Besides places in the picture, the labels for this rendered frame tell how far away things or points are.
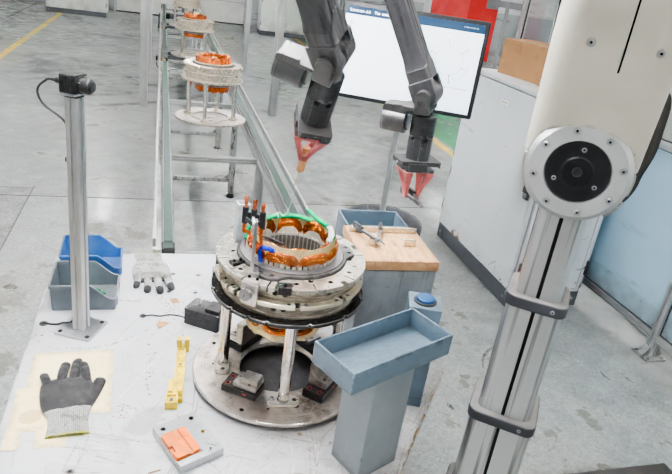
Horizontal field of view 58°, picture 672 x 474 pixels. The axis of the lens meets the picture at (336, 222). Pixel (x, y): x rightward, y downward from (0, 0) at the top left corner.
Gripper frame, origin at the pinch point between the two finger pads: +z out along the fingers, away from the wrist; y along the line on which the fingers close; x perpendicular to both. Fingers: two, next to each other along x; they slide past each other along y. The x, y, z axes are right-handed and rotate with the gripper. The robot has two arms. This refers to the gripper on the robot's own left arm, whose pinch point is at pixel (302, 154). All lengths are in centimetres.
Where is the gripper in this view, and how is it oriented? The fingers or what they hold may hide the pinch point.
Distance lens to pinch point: 122.5
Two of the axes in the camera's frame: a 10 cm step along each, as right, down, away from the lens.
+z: -2.8, 6.8, 6.7
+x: 9.6, 1.5, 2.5
